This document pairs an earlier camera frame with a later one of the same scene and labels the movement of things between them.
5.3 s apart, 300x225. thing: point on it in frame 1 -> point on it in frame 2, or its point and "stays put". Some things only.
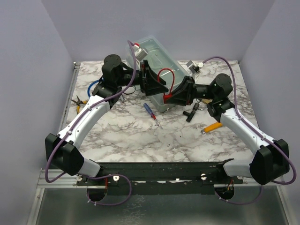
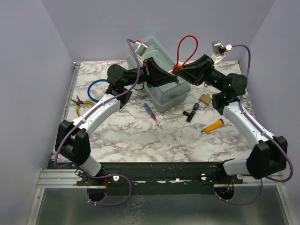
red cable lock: x=166 y=96 -> x=177 y=66
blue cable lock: x=101 y=78 stays put
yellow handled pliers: x=78 y=103 stays put
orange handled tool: x=212 y=127 stays put
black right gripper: x=184 y=94 -> x=197 y=71
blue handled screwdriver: x=152 y=114 stays put
